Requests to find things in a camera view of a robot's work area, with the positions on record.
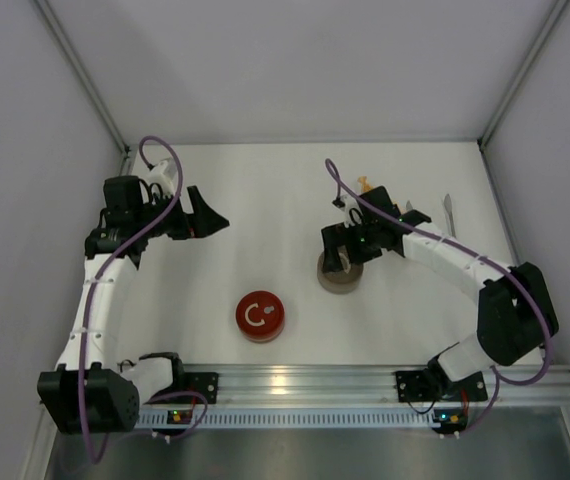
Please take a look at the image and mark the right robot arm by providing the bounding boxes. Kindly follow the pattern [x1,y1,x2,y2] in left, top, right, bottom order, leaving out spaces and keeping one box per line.
[321,186,559,398]

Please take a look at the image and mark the frame post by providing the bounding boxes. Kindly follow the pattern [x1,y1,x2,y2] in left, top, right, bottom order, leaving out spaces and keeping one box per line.
[479,0,570,147]
[31,0,130,157]

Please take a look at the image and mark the red round lid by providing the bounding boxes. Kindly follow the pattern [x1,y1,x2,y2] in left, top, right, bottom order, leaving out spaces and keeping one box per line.
[235,291,285,331]

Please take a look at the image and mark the woven bamboo boat tray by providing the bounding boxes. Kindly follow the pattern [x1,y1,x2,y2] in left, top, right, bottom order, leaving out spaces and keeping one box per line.
[357,176,373,193]

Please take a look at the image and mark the left frame post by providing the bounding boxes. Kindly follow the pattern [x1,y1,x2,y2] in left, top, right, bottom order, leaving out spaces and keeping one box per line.
[31,0,130,157]

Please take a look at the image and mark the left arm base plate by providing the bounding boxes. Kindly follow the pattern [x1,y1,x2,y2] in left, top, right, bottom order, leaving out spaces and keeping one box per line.
[163,371,219,404]

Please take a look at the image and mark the aluminium mounting rail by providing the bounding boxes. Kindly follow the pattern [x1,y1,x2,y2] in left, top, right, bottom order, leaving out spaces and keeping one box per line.
[185,364,570,408]

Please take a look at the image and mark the purple cable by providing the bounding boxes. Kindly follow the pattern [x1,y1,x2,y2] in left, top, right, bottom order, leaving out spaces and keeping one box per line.
[324,158,553,438]
[78,134,209,463]

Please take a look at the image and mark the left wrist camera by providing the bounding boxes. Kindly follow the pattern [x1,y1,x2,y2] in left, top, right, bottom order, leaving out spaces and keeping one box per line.
[145,158,177,195]

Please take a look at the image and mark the metal tongs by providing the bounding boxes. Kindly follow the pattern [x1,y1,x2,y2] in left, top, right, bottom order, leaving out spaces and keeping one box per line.
[403,193,456,237]

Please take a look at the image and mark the brown round lid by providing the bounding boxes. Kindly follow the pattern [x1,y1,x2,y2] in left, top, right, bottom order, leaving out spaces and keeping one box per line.
[317,252,364,283]

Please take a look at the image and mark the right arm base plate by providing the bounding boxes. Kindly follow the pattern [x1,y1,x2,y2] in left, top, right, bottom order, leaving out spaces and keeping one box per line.
[394,369,489,404]

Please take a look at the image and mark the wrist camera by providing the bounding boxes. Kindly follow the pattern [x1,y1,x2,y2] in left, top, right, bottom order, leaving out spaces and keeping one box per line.
[332,195,363,227]
[145,158,177,195]

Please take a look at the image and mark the slotted cable duct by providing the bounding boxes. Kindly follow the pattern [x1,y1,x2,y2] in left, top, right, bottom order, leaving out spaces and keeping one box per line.
[134,407,566,430]

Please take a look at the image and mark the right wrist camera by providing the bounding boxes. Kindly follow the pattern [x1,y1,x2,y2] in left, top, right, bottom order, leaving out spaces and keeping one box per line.
[332,195,363,227]

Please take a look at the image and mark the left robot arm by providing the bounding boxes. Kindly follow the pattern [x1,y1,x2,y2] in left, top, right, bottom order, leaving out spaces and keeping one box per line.
[37,176,230,435]

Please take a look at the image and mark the brown-banded steel container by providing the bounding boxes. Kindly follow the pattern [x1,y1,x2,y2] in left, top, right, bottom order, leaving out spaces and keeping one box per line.
[319,277,360,295]

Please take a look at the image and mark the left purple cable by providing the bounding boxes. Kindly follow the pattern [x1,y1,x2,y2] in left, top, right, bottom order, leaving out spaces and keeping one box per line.
[78,134,209,463]

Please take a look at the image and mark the right frame post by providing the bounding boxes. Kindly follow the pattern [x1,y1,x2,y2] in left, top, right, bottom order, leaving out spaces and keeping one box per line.
[479,0,570,147]

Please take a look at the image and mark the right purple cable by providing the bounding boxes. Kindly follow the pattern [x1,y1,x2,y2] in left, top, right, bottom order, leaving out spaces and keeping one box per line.
[324,158,553,438]

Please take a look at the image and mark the red-banded steel container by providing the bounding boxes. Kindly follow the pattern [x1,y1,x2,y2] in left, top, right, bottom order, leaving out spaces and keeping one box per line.
[240,324,284,344]

